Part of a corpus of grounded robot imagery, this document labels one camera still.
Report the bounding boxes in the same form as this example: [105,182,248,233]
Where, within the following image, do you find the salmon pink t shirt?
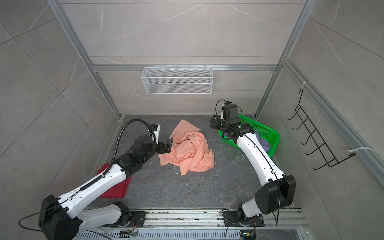
[159,120,215,176]

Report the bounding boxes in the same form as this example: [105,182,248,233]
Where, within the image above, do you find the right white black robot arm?
[210,115,297,220]

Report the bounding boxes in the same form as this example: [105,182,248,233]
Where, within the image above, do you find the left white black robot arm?
[38,135,173,240]

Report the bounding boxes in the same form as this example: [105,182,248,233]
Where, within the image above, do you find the purple t shirt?
[221,131,271,153]

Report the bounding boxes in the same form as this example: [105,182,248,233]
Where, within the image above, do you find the green plastic laundry basket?
[218,115,281,158]

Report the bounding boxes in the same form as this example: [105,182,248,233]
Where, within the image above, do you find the folded dark red t shirt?
[99,177,132,199]

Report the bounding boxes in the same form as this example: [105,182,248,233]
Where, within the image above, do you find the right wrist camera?
[221,101,239,121]

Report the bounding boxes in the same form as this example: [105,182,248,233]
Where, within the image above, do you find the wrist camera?
[221,101,239,121]
[150,124,161,144]

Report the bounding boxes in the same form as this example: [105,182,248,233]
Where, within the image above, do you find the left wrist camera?
[150,124,161,144]

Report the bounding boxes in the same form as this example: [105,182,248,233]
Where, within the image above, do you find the left black corrugated cable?
[109,118,154,175]

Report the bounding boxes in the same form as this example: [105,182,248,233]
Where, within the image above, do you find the white wire mesh shelf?
[141,67,214,95]

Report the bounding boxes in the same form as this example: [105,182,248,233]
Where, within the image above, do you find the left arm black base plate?
[104,211,147,228]

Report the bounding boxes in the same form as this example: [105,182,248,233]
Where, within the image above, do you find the aluminium rail base frame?
[75,209,313,240]

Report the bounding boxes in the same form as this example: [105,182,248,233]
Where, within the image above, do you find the black wire hook rack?
[287,89,356,171]

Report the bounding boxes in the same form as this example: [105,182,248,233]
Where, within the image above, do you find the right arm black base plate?
[221,209,265,228]

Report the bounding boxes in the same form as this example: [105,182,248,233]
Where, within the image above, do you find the aluminium frame profiles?
[48,1,384,185]

